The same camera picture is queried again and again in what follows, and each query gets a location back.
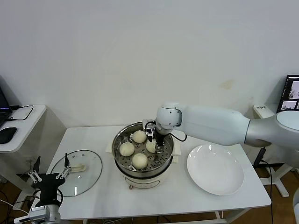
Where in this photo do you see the white side table with mouse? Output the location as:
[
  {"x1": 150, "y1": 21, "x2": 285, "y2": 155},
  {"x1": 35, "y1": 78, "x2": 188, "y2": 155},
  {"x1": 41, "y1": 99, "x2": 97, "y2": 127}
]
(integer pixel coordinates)
[{"x1": 0, "y1": 104, "x2": 49, "y2": 210}]

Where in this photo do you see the black cable with adapter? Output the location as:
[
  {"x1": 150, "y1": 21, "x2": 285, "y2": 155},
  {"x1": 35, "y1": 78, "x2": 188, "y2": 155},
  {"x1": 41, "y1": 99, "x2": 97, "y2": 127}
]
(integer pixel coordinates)
[{"x1": 254, "y1": 146, "x2": 274, "y2": 224}]

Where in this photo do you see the white steamed baozi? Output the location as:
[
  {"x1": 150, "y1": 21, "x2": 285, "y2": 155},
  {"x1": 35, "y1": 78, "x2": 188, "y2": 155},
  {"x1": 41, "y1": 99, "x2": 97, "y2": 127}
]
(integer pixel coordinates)
[
  {"x1": 119, "y1": 142, "x2": 135, "y2": 156},
  {"x1": 132, "y1": 130, "x2": 147, "y2": 143},
  {"x1": 132, "y1": 153, "x2": 149, "y2": 169},
  {"x1": 146, "y1": 140, "x2": 157, "y2": 154}
]

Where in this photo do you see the glass lid with cream handle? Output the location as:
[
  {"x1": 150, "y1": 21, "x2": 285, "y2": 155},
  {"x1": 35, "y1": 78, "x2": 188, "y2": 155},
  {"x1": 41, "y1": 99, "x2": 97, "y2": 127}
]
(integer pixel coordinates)
[{"x1": 50, "y1": 150, "x2": 103, "y2": 197}]

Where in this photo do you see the dark laptop showing camera views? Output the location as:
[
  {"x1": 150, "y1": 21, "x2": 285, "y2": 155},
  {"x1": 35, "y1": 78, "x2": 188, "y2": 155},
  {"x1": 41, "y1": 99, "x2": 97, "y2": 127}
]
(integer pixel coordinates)
[{"x1": 277, "y1": 74, "x2": 299, "y2": 114}]

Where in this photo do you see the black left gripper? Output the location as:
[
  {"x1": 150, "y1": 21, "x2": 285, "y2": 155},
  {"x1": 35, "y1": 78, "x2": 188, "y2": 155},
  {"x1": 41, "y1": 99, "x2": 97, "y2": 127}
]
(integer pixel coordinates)
[{"x1": 28, "y1": 153, "x2": 72, "y2": 207}]

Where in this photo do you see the cream electric cooker pot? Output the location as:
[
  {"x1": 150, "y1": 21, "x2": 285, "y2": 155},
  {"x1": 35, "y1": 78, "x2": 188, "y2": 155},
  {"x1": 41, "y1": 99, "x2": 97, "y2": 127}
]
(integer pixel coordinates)
[{"x1": 105, "y1": 141, "x2": 182, "y2": 191}]

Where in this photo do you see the white side table with label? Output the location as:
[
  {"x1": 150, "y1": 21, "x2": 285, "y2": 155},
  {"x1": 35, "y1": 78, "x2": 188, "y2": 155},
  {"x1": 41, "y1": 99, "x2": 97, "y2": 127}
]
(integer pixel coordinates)
[{"x1": 253, "y1": 104, "x2": 299, "y2": 198}]

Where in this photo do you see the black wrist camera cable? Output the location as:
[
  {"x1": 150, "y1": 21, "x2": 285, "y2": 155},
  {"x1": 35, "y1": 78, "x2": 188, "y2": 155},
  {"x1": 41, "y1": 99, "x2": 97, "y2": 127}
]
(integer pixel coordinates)
[{"x1": 170, "y1": 132, "x2": 188, "y2": 142}]

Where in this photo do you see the black looped laptop cable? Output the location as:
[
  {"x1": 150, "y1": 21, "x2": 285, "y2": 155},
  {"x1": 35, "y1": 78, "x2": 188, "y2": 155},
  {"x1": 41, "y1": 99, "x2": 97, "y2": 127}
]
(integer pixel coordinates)
[{"x1": 6, "y1": 105, "x2": 35, "y2": 122}]

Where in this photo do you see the black laptop with purple screen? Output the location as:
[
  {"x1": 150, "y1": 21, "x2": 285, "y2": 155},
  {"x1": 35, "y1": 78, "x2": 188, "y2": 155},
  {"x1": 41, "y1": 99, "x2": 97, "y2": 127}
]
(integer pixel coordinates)
[{"x1": 0, "y1": 85, "x2": 14, "y2": 129}]

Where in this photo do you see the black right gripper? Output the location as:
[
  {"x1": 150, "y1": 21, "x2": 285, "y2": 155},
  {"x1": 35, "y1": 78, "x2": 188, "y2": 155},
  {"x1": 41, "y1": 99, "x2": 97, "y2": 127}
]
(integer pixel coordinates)
[{"x1": 155, "y1": 133, "x2": 165, "y2": 154}]

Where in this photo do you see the white table frame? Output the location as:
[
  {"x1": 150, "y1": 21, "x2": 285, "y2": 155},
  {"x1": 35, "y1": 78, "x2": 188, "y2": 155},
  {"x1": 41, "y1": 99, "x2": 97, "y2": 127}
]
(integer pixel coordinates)
[{"x1": 80, "y1": 209, "x2": 252, "y2": 224}]

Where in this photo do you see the white round plate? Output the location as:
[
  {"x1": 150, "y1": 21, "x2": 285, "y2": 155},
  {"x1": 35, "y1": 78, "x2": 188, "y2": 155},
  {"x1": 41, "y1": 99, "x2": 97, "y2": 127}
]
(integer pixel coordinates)
[{"x1": 186, "y1": 144, "x2": 245, "y2": 196}]

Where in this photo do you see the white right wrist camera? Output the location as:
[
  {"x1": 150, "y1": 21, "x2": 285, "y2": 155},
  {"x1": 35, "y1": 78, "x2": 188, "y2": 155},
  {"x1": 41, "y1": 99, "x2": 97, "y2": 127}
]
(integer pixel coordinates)
[{"x1": 142, "y1": 119, "x2": 157, "y2": 142}]

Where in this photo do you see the stainless steel steamer basket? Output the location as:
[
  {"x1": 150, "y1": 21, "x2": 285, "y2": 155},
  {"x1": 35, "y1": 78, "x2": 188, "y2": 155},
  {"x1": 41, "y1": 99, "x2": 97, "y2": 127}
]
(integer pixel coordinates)
[{"x1": 112, "y1": 121, "x2": 175, "y2": 175}]

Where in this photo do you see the black computer mouse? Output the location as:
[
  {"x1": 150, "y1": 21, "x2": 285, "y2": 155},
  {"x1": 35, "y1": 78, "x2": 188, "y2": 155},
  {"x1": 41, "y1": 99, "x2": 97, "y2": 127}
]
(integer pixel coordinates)
[{"x1": 0, "y1": 127, "x2": 18, "y2": 144}]

